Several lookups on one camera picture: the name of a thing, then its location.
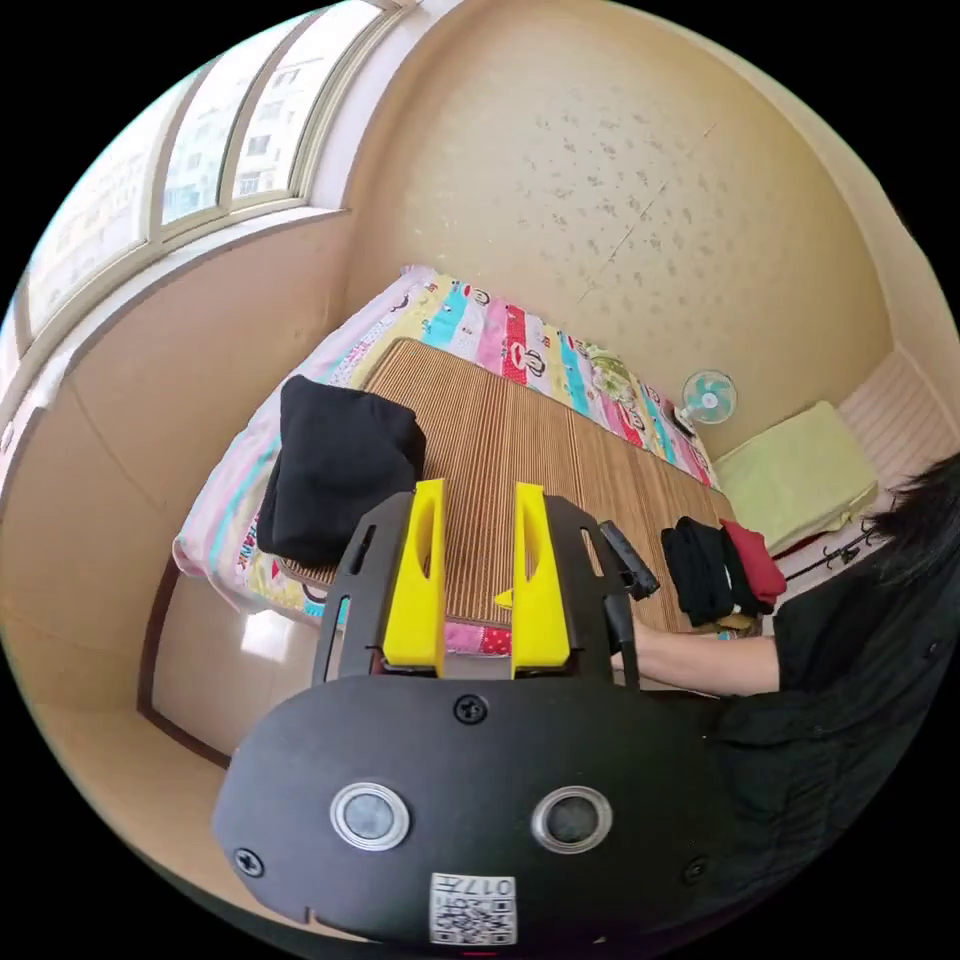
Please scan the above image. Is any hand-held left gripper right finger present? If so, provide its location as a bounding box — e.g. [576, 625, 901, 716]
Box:
[512, 482, 580, 681]

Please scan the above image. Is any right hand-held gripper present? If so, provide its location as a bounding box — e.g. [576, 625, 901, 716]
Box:
[493, 587, 639, 661]

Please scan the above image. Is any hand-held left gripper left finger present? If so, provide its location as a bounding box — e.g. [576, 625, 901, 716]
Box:
[382, 478, 448, 671]

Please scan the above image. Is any person's right forearm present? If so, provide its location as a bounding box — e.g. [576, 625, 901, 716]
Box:
[646, 626, 783, 697]

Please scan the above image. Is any black long sleeve shirt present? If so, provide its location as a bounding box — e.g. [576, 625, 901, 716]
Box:
[256, 374, 428, 569]

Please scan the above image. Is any person's right hand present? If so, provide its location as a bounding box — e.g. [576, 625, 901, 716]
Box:
[611, 623, 661, 680]

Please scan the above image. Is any bed with woven mat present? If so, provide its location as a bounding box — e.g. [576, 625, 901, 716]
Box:
[171, 263, 744, 676]

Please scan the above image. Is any pile of clothes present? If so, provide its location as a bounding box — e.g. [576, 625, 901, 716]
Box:
[659, 515, 788, 639]

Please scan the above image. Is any green floral pillow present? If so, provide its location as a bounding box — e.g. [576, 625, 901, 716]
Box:
[587, 346, 640, 405]

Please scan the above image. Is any small white fan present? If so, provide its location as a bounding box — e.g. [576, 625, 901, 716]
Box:
[674, 368, 739, 438]

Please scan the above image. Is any light green cushion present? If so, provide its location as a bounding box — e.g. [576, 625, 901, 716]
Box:
[710, 400, 880, 558]

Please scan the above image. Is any person's body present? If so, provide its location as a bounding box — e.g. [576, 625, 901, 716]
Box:
[693, 448, 960, 913]

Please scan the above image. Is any window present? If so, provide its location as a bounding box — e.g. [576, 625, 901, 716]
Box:
[0, 0, 421, 391]

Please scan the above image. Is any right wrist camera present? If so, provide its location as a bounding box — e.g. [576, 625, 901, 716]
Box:
[598, 519, 662, 604]

